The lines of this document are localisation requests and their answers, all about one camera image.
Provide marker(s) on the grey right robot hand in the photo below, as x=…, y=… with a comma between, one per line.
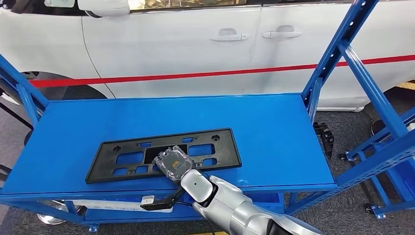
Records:
x=173, y=163

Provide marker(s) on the black plastic plate bracket part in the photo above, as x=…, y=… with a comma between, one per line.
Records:
x=227, y=152

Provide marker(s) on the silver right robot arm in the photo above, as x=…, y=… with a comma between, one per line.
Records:
x=246, y=214

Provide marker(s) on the white car with red stripe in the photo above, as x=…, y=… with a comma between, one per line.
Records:
x=162, y=48

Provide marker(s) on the chrome round stand base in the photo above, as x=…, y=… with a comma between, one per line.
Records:
x=52, y=219

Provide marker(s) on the black bracket object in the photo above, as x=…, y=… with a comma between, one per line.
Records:
x=325, y=139

